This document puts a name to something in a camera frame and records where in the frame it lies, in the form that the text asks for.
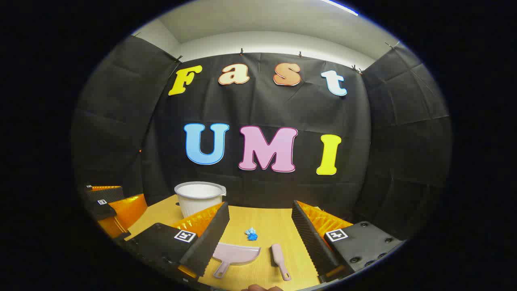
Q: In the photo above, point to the blue paper trash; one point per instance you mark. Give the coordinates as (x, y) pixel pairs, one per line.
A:
(251, 234)

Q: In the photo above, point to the ceiling light strip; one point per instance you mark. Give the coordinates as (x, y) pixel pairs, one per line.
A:
(341, 7)

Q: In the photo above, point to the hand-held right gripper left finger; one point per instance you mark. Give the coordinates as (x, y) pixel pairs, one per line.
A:
(210, 238)

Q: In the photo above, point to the wooden desktop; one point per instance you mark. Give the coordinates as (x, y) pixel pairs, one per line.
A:
(274, 226)

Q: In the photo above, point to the white ribbed garbage bin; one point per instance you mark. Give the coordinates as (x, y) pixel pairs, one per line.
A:
(198, 202)

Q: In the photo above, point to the small pink broom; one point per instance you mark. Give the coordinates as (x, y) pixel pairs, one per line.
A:
(278, 256)

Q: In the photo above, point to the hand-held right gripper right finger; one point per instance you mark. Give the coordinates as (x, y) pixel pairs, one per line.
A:
(309, 238)

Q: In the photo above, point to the pink plastic dustpan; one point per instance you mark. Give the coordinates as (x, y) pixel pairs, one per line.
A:
(238, 254)

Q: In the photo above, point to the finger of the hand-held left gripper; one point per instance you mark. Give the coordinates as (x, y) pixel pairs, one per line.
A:
(107, 194)
(103, 210)

